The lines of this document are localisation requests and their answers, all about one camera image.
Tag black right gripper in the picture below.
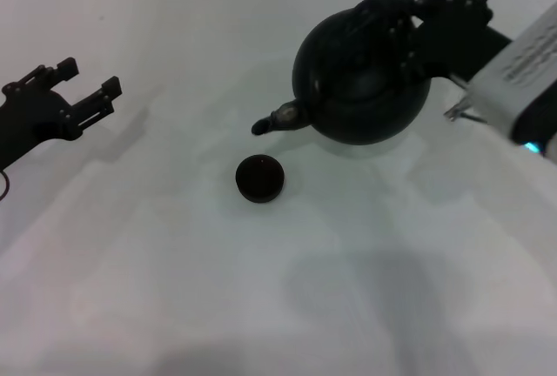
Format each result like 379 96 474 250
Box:
385 0 515 86

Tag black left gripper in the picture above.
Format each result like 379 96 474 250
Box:
0 57 124 173

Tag dark round teapot with handle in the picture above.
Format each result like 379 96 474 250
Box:
250 0 433 147

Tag small dark teacup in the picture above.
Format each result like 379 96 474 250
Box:
235 153 287 205

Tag thin silver right arm cable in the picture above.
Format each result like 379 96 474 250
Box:
443 88 485 124

